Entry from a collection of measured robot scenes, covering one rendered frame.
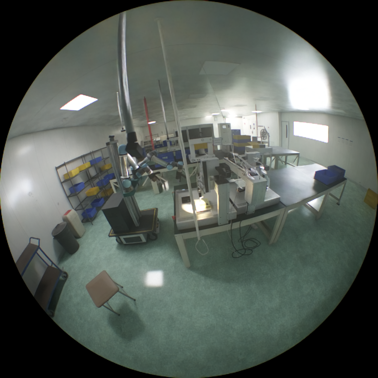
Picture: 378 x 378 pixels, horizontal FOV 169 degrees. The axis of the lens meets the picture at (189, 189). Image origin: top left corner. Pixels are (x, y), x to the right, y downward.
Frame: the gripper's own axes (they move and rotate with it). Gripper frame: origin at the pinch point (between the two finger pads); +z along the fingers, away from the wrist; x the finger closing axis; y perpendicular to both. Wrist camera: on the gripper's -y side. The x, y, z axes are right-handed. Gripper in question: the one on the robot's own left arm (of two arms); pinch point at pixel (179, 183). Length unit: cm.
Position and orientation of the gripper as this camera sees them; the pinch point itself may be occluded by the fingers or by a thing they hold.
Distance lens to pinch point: 202.9
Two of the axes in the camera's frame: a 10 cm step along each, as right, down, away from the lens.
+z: -1.2, 8.9, 4.4
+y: -9.9, -1.0, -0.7
